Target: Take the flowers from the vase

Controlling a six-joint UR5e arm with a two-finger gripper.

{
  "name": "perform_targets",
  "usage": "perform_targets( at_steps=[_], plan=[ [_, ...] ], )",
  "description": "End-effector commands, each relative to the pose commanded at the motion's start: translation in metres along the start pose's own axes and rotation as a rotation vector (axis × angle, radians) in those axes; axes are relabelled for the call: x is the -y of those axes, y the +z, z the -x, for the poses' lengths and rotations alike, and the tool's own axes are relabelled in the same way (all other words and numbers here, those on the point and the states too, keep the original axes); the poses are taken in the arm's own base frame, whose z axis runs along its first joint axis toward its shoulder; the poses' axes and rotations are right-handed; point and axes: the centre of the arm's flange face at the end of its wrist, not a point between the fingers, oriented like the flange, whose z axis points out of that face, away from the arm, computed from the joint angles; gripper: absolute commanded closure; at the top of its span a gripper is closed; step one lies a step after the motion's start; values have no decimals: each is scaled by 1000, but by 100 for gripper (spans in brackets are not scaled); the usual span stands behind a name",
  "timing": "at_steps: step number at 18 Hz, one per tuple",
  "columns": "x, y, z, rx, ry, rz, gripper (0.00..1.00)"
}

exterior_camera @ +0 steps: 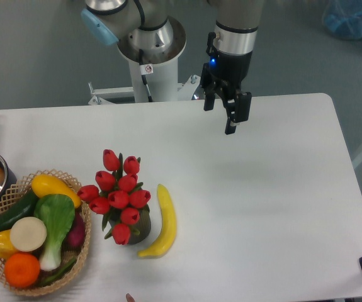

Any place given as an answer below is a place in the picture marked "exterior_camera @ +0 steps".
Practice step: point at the yellow banana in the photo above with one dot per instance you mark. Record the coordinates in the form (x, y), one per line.
(162, 244)

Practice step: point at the orange fruit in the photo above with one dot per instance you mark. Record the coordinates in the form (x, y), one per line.
(22, 270)

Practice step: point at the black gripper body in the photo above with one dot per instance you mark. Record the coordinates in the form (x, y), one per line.
(223, 74)

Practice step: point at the blue plastic bag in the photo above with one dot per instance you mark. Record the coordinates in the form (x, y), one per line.
(343, 19)

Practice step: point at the dark grey ribbed vase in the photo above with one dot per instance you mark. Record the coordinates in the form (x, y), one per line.
(129, 226)

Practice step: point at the white round radish slice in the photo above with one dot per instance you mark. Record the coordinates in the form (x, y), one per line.
(28, 234)

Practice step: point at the woven wicker basket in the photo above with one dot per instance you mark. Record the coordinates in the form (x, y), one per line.
(77, 256)

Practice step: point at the yellow squash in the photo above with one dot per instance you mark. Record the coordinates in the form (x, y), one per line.
(45, 184)

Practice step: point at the red tulip bouquet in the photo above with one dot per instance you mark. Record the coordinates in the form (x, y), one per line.
(117, 187)

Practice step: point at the dark green cucumber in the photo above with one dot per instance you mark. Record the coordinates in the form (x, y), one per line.
(21, 209)

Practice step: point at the green bok choy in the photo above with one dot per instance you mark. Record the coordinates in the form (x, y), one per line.
(57, 213)

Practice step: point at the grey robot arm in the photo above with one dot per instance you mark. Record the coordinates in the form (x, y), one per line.
(234, 33)

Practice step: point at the yellow bell pepper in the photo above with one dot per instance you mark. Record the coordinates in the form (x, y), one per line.
(7, 249)

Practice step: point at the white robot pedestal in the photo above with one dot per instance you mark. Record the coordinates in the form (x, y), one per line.
(152, 58)

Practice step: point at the purple sweet potato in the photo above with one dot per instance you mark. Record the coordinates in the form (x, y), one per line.
(76, 236)

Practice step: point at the person fingertip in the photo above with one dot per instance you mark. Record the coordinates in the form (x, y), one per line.
(129, 298)

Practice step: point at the green bean pod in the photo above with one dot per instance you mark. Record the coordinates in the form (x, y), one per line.
(59, 274)

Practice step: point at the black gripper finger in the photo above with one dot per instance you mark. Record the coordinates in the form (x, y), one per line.
(237, 108)
(211, 91)

